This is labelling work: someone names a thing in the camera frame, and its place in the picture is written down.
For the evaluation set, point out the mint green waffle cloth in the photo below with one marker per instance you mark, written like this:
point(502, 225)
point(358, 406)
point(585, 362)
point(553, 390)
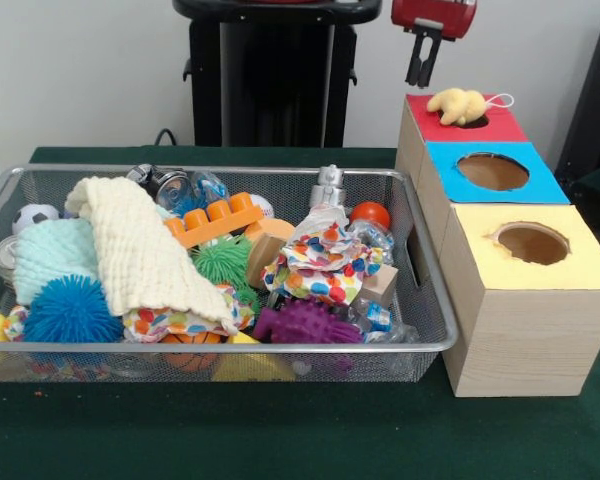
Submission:
point(55, 250)

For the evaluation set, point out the blue spiky rubber ball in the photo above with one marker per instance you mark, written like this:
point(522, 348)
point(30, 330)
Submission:
point(70, 310)

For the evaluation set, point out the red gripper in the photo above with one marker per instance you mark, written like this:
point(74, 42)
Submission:
point(450, 12)

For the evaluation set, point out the green spiky rubber ball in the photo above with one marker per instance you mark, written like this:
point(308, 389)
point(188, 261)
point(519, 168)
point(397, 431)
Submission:
point(222, 260)

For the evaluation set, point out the wooden box with three holes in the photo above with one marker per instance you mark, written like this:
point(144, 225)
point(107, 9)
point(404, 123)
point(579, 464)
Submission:
point(530, 340)

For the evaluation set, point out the silver toy robot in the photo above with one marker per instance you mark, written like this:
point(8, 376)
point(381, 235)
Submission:
point(326, 190)

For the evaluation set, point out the small soccer ball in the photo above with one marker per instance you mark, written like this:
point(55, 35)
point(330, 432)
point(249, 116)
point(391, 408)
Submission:
point(32, 216)

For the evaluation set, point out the cream waffle cloth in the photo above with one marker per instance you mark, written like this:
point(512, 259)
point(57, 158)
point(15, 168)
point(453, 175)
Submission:
point(145, 250)

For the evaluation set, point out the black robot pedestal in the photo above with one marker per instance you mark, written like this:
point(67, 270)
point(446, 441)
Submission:
point(280, 75)

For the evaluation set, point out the small red ball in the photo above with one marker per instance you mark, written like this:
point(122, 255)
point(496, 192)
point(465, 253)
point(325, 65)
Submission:
point(372, 214)

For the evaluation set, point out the purple spiky monster toy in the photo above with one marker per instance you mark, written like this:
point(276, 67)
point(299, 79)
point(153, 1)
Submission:
point(305, 325)

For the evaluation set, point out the yellow duck plush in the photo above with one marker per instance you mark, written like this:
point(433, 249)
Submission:
point(457, 105)

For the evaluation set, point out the orange toy building brick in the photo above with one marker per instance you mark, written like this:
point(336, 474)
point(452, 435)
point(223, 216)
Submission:
point(215, 222)

